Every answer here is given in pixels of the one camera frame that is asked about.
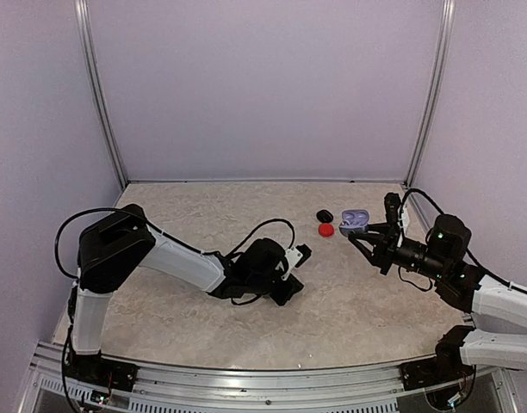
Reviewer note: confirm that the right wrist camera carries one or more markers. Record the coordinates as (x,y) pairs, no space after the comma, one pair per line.
(395,212)

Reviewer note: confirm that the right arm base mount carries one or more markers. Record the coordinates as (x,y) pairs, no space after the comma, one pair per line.
(447,381)

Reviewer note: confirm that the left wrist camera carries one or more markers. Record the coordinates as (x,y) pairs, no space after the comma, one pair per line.
(297,255)

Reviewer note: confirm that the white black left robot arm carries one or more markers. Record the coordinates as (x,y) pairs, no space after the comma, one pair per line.
(113,247)

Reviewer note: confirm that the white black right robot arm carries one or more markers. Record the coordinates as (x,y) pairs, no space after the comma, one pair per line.
(464,286)

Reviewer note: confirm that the grey oval charging case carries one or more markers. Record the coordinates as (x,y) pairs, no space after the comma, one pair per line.
(354,221)

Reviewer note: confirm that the black earbud charging case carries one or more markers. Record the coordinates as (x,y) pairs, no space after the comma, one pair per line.
(324,216)

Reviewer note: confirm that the left aluminium corner post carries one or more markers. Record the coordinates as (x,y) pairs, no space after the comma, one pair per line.
(82,13)

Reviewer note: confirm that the right aluminium corner post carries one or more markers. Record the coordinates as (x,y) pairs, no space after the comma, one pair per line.
(433,93)

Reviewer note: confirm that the red round case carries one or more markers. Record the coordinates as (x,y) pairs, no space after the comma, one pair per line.
(326,230)

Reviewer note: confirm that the front aluminium rail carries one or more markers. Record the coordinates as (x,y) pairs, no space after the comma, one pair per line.
(160,387)

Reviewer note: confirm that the aluminium corner post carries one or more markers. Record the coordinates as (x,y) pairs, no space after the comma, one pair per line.
(82,13)
(433,93)

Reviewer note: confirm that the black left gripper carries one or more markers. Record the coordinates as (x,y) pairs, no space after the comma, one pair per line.
(282,298)

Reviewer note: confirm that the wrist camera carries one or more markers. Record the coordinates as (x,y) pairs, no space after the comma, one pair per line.
(297,255)
(395,212)

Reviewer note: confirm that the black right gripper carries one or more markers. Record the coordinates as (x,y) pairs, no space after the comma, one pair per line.
(385,248)

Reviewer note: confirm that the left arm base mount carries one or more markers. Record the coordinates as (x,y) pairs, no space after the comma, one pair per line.
(100,371)

